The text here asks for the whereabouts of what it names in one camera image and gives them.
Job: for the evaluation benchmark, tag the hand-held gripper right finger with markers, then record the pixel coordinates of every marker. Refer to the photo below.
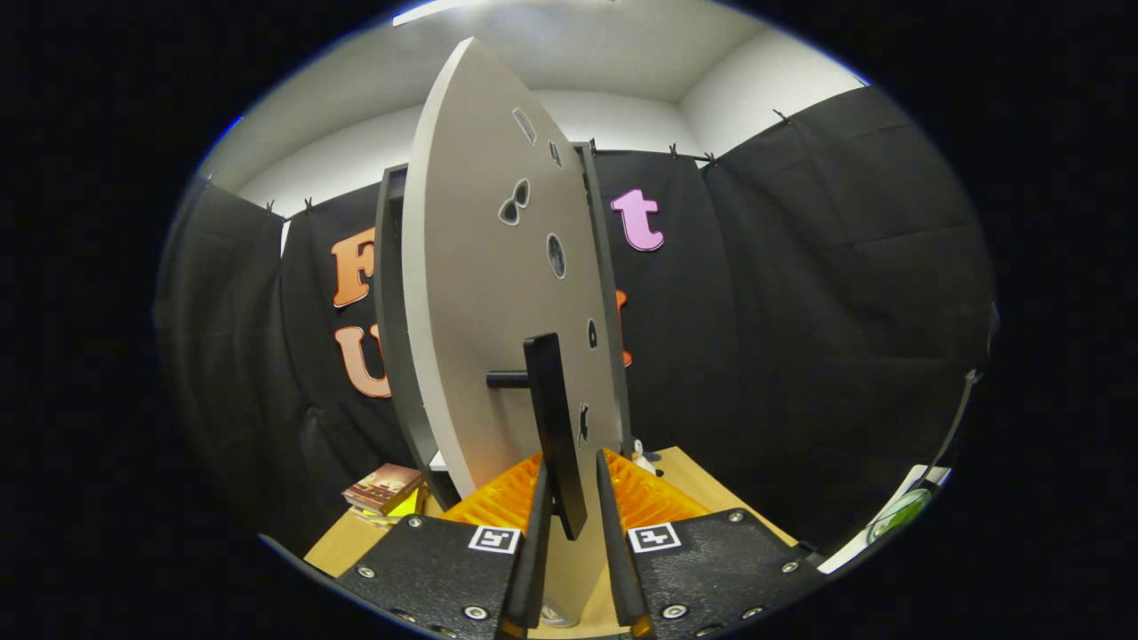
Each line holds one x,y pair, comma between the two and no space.
613,551

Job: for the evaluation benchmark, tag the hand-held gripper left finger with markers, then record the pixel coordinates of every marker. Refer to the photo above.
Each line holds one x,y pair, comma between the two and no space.
536,551

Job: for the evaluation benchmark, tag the beige shoe cabinet door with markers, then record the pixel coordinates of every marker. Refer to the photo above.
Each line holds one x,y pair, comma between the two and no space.
471,293

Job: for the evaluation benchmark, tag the grey shoe cabinet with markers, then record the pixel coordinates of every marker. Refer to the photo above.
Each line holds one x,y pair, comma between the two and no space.
388,293

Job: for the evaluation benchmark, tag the small penguin figurine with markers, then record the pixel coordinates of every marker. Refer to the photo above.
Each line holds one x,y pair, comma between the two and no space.
640,458

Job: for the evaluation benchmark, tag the yellow book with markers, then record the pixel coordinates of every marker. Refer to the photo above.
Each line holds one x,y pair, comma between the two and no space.
407,507

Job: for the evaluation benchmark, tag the brown book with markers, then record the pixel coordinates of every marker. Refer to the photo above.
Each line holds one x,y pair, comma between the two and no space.
382,484

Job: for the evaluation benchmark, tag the green round object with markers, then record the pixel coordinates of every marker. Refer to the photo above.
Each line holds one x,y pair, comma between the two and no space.
898,516

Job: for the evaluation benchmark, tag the black backdrop cloth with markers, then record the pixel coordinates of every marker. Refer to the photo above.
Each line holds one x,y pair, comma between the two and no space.
800,311

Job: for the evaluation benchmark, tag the white flat object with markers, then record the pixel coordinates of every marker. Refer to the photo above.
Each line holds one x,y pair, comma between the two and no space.
929,474

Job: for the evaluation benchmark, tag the row of black cloth clips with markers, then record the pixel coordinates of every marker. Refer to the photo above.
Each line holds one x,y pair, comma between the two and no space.
673,150

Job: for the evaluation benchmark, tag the large ceiling light panel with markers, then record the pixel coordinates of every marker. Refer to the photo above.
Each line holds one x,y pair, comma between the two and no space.
427,11

